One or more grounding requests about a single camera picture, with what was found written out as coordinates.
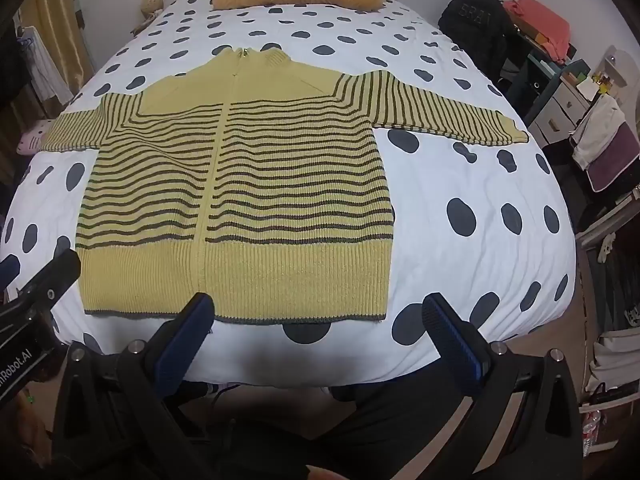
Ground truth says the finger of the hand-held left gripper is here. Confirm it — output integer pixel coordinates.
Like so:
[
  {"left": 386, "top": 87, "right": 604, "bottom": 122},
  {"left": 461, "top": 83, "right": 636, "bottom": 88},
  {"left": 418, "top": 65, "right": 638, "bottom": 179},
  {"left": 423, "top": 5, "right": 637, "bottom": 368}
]
[
  {"left": 0, "top": 255, "right": 22, "bottom": 293},
  {"left": 10, "top": 249, "right": 82, "bottom": 313}
]

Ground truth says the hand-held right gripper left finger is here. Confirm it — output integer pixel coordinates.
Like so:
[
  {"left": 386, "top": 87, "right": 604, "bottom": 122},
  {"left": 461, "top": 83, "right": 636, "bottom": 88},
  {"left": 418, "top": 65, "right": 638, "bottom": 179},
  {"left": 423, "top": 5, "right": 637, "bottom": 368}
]
[{"left": 52, "top": 292, "right": 221, "bottom": 480}]

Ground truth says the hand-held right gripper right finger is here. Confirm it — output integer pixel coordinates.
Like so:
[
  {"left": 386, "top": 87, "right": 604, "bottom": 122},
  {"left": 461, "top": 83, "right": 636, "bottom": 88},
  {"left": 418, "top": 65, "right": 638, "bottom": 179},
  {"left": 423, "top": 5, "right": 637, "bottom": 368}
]
[{"left": 421, "top": 292, "right": 583, "bottom": 480}]

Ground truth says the yellow striped knit sweater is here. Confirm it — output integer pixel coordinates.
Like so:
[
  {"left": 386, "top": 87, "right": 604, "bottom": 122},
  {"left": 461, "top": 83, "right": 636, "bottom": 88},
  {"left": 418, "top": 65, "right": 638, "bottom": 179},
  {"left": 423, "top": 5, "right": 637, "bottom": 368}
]
[{"left": 39, "top": 47, "right": 531, "bottom": 323}]

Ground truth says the white polka dot bed cover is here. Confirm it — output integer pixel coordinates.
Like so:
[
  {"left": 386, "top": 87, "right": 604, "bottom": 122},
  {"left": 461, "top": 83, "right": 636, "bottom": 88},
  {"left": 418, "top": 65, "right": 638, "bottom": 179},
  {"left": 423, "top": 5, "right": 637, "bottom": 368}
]
[{"left": 0, "top": 0, "right": 578, "bottom": 391}]

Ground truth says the pink plush toy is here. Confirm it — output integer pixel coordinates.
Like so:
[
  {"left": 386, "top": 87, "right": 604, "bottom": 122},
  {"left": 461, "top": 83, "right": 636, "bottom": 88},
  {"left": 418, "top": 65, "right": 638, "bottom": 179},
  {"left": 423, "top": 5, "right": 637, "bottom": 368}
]
[{"left": 16, "top": 120, "right": 53, "bottom": 156}]

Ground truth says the white tote bag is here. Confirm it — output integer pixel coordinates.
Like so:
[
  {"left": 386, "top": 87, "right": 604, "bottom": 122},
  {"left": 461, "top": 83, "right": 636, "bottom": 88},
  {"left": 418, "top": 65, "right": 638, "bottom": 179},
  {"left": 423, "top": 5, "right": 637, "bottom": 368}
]
[{"left": 585, "top": 330, "right": 640, "bottom": 396}]

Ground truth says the clear plastic bottle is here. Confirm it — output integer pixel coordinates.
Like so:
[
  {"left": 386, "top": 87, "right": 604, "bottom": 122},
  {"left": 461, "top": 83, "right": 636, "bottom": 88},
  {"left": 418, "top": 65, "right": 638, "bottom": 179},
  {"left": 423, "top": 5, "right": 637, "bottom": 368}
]
[{"left": 582, "top": 410, "right": 601, "bottom": 456}]

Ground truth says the dark patterned bag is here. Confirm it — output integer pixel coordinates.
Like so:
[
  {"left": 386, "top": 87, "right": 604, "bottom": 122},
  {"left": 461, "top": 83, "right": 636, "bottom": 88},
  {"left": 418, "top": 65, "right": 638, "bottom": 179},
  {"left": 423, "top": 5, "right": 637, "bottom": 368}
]
[{"left": 580, "top": 240, "right": 640, "bottom": 341}]

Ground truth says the white skull charm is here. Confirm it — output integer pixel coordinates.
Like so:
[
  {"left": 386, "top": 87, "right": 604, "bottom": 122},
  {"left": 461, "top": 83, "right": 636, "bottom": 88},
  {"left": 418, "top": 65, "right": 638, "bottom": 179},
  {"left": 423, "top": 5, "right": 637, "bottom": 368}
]
[{"left": 596, "top": 232, "right": 619, "bottom": 264}]

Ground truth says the black hanging garment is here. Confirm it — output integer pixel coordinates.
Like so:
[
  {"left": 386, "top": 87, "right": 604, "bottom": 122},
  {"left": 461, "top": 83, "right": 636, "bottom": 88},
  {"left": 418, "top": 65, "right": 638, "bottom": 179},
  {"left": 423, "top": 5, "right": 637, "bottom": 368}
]
[{"left": 0, "top": 30, "right": 28, "bottom": 106}]

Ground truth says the white hanging garment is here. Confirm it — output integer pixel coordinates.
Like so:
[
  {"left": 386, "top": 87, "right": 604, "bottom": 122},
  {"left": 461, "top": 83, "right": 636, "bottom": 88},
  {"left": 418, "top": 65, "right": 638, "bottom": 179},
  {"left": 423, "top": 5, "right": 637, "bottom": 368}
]
[{"left": 15, "top": 25, "right": 76, "bottom": 106}]

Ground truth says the purple chair cushion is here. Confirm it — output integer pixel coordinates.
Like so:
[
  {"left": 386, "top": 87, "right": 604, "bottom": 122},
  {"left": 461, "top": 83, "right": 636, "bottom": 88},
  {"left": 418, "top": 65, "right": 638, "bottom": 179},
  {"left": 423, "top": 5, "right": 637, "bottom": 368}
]
[{"left": 587, "top": 120, "right": 640, "bottom": 193}]

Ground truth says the yellow curtain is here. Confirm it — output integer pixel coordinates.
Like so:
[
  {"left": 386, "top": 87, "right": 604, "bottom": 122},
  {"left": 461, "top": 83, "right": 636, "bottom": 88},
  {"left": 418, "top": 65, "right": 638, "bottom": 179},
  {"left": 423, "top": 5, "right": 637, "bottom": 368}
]
[{"left": 27, "top": 0, "right": 98, "bottom": 96}]

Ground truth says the white drawer cabinet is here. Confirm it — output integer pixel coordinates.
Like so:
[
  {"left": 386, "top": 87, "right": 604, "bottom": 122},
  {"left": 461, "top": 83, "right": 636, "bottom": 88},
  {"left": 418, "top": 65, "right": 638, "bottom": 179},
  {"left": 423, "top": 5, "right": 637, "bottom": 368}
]
[{"left": 527, "top": 67, "right": 608, "bottom": 148}]

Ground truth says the white cloth on chair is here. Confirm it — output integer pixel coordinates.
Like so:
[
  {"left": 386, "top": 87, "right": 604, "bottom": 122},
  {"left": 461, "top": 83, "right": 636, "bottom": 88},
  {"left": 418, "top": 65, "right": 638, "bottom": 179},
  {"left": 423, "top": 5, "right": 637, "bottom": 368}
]
[{"left": 570, "top": 95, "right": 628, "bottom": 171}]

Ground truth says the dark teal desk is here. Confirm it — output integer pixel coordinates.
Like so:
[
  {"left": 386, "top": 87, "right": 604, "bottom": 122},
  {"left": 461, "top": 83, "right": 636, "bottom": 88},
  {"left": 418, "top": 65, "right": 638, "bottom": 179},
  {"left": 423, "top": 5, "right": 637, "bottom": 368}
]
[{"left": 520, "top": 35, "right": 591, "bottom": 126}]

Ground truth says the white desktop shelf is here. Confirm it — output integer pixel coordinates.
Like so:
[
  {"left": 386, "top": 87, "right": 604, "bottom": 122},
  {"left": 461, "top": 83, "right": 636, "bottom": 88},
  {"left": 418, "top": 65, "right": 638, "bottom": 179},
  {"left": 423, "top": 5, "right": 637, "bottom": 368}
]
[{"left": 592, "top": 45, "right": 636, "bottom": 101}]

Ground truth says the black backpack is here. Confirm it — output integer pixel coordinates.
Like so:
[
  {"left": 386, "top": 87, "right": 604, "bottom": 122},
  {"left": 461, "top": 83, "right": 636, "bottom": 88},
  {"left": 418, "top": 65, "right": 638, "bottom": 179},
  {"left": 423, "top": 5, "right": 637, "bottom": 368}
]
[{"left": 438, "top": 0, "right": 521, "bottom": 73}]

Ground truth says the coral pink cloth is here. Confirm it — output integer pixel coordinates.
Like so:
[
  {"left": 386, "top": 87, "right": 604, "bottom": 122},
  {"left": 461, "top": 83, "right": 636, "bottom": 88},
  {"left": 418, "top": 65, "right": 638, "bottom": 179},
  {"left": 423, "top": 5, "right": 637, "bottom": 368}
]
[{"left": 502, "top": 0, "right": 573, "bottom": 61}]

